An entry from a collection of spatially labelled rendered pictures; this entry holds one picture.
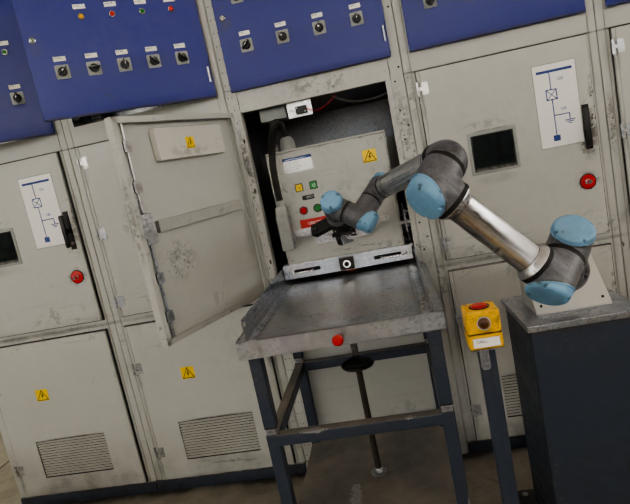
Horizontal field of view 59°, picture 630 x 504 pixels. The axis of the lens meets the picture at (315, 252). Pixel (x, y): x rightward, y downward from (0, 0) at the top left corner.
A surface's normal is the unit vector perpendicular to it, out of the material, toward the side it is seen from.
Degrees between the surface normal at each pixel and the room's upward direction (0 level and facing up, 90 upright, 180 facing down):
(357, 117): 90
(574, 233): 39
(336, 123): 90
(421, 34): 90
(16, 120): 90
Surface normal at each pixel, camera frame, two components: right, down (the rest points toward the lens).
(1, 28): 0.29, 0.09
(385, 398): -0.11, 0.18
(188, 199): 0.86, -0.10
